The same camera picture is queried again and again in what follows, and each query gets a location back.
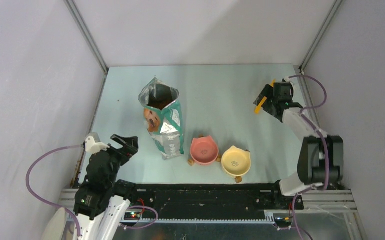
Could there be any yellow cat-ear pet bowl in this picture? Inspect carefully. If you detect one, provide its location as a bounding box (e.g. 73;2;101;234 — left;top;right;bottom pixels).
220;145;252;184

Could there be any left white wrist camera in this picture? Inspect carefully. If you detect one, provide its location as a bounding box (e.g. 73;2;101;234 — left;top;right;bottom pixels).
83;132;110;155

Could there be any corner aluminium post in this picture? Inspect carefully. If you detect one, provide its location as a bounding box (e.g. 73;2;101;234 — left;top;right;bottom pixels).
298;0;345;72
63;0;110;74

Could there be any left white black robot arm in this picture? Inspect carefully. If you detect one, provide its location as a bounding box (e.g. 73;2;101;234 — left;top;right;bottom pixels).
72;132;139;240

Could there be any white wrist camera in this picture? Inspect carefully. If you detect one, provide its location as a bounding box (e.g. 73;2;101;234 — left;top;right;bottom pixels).
83;132;110;155
282;76;300;97

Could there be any green dog food bag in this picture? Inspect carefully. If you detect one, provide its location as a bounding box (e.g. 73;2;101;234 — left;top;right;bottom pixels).
138;77;185;160

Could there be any pink cat-ear pet bowl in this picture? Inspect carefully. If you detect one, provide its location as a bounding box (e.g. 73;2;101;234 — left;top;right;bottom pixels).
188;135;222;166

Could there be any left corner aluminium post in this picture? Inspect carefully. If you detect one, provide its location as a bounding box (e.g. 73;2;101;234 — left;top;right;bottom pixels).
63;0;110;74

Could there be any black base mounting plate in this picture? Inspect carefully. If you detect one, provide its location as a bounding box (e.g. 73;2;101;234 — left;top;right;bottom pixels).
116;183;304;221

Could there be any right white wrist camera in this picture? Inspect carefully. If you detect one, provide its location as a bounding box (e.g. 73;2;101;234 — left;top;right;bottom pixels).
282;76;300;97

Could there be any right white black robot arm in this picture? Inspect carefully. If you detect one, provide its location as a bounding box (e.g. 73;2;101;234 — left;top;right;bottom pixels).
254;80;344;209

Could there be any right corner aluminium post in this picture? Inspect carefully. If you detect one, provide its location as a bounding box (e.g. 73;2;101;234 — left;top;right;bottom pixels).
298;0;345;72

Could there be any aluminium frame rail base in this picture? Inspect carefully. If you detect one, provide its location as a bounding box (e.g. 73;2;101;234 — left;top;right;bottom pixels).
55;188;366;240

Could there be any orange plastic food scoop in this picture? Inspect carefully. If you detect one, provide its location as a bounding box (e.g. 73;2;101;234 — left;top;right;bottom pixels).
253;79;276;114

